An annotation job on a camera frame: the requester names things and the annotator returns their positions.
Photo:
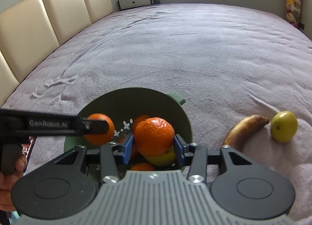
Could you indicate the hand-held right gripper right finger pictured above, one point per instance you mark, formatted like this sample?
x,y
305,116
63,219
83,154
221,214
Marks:
x,y
177,148

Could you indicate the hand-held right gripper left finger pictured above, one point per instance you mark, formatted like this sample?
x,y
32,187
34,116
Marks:
x,y
128,148

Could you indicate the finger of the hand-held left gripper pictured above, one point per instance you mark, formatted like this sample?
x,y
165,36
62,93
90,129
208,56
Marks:
x,y
96,125

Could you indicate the green plastic colander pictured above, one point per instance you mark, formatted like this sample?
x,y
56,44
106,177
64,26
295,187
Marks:
x,y
136,100

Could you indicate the person's left hand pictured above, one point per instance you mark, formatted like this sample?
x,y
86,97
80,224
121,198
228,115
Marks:
x,y
6,190

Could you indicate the red patterned item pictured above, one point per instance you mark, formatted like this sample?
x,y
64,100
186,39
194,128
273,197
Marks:
x,y
28,147

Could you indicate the overripe brown banana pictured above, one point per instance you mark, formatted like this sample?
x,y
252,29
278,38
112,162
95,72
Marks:
x,y
243,128

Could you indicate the teal cloth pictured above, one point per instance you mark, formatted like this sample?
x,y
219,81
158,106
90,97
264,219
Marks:
x,y
13,217

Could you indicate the cream padded headboard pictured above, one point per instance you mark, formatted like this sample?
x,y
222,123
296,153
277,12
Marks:
x,y
48,20

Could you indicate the green apple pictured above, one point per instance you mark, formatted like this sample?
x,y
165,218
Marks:
x,y
284,126

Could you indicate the white nightstand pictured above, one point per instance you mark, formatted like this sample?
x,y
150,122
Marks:
x,y
134,2

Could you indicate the black wall outlet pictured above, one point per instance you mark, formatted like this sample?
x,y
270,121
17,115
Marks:
x,y
301,26

